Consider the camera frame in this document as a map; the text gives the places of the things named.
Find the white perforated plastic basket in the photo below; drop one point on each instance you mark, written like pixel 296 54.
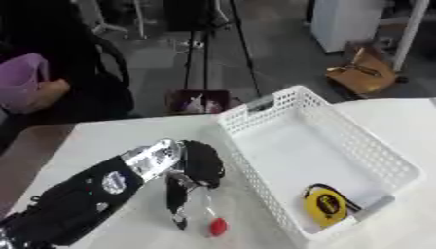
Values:
pixel 318 155

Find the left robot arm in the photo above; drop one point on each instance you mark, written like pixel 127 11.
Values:
pixel 85 197

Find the person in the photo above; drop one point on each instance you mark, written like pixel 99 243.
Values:
pixel 34 81

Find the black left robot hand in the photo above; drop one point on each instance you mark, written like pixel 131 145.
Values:
pixel 201 163

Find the black tripod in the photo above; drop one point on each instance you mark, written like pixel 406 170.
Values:
pixel 218 42

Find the white cabinet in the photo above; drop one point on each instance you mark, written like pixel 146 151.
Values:
pixel 346 22

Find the yellow tape measure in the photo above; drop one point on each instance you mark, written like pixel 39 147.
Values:
pixel 324 207

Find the black chair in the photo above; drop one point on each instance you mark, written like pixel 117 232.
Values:
pixel 111 84

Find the dark red bin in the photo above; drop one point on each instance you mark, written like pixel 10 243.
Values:
pixel 198 101

